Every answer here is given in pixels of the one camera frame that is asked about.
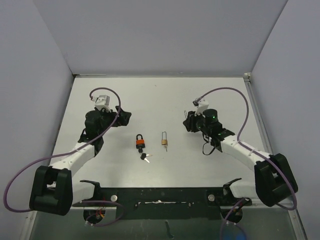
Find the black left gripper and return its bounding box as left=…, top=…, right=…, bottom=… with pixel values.
left=97, top=106, right=131, bottom=137

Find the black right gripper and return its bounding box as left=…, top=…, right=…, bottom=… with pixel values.
left=184, top=108, right=211, bottom=136

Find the long shackle brass padlock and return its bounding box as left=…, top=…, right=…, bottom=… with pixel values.
left=161, top=131, right=168, bottom=148

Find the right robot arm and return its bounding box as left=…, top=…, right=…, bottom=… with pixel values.
left=182, top=109, right=298, bottom=207

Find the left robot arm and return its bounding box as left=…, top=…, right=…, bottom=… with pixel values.
left=29, top=106, right=132, bottom=216

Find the black headed key bunch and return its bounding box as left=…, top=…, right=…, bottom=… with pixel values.
left=138, top=148, right=152, bottom=164

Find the orange black padlock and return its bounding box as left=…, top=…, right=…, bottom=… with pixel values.
left=135, top=134, right=146, bottom=149

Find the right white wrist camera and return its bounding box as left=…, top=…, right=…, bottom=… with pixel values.
left=192, top=98, right=209, bottom=116

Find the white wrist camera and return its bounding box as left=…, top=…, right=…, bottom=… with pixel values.
left=91, top=95, right=111, bottom=112
left=192, top=98, right=209, bottom=116

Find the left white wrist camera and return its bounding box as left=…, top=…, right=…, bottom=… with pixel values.
left=91, top=95, right=111, bottom=112

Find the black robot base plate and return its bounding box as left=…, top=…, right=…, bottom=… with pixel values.
left=74, top=187, right=252, bottom=224

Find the aluminium table frame rail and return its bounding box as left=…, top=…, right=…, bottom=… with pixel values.
left=243, top=72, right=308, bottom=240

